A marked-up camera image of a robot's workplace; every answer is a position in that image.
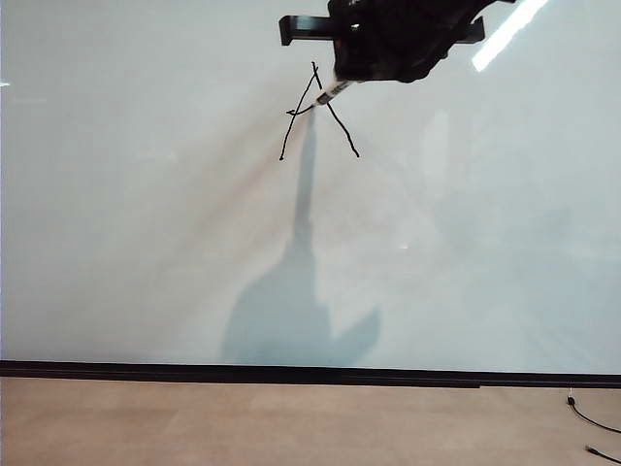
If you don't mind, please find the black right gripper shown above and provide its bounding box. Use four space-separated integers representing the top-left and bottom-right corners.
278 8 487 84

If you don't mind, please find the white black marker pen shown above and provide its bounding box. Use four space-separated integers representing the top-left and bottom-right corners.
312 77 353 109

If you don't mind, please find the large white whiteboard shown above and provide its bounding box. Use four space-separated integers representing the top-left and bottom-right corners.
0 0 621 389

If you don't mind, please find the black whiteboard pen tray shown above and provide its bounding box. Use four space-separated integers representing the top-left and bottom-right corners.
0 374 482 390

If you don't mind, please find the thin black cable with plug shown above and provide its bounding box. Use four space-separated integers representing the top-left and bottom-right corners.
585 444 621 464
566 387 621 434

